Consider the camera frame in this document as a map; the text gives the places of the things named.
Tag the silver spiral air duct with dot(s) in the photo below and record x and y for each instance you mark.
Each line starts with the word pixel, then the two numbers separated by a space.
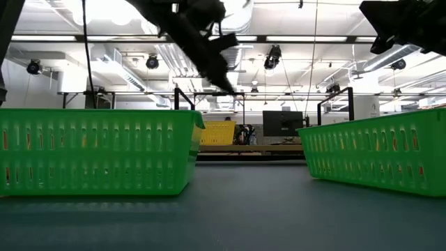
pixel 386 59

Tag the black computer monitor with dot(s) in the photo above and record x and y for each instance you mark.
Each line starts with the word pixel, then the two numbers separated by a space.
pixel 282 123

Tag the wide round silver duct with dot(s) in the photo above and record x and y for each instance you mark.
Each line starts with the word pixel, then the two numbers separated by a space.
pixel 240 17

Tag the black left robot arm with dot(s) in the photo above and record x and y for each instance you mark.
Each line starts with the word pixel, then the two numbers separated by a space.
pixel 7 21

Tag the green slotted plastic basket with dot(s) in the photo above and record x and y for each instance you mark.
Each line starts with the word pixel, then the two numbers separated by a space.
pixel 433 153
pixel 104 155

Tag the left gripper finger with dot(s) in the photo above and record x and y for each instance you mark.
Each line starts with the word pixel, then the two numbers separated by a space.
pixel 209 62

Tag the black ceiling light rail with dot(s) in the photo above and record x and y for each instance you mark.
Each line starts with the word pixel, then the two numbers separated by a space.
pixel 261 38

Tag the black ceiling spotlight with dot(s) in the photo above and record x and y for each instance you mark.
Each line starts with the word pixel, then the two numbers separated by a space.
pixel 398 64
pixel 152 62
pixel 333 88
pixel 272 57
pixel 34 67

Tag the white rectangular ceiling duct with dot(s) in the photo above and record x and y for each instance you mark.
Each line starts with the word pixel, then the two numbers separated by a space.
pixel 118 75

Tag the black metal frame post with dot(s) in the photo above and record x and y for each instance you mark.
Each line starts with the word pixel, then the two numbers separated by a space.
pixel 350 104
pixel 176 101

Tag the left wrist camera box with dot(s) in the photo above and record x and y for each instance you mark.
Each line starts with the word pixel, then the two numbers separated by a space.
pixel 224 42

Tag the yellow slotted plastic basket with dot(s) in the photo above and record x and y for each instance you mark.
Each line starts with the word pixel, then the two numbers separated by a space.
pixel 219 134

